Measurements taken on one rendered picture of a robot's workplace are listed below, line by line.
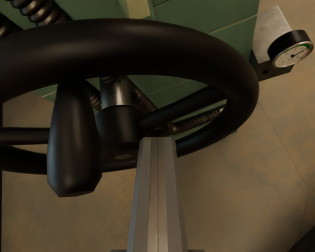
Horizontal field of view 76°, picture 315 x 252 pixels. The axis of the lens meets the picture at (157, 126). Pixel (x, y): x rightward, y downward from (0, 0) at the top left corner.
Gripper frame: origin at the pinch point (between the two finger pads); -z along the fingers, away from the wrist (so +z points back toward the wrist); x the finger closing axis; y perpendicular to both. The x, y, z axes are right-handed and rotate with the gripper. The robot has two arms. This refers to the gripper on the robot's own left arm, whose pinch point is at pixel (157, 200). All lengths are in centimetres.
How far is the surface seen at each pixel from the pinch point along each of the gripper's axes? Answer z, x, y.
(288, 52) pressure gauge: -28.7, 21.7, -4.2
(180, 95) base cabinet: -40.8, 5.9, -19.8
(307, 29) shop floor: -104, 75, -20
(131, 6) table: -17.8, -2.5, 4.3
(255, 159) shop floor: -56, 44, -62
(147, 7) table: -17.0, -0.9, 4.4
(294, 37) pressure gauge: -28.9, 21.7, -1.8
